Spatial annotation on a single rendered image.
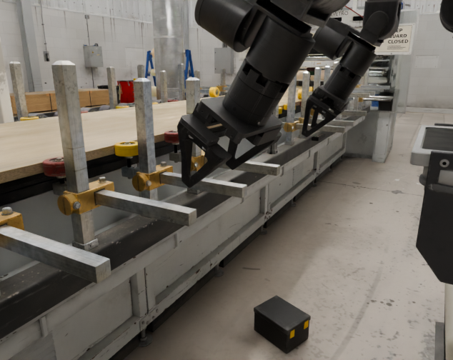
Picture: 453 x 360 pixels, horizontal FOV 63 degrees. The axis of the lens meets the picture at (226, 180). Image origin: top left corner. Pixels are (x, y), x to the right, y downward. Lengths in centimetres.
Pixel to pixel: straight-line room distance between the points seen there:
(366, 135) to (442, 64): 630
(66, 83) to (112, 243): 41
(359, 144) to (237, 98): 475
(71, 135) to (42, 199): 30
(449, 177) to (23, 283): 80
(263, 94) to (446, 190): 23
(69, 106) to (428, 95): 1065
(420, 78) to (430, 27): 124
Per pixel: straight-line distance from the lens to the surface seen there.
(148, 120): 109
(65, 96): 90
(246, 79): 40
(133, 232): 107
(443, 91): 1119
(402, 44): 486
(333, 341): 181
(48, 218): 118
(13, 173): 104
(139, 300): 159
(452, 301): 68
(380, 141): 496
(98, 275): 63
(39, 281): 91
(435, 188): 49
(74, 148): 92
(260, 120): 42
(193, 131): 40
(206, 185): 105
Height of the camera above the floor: 114
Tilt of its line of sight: 17 degrees down
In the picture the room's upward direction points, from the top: straight up
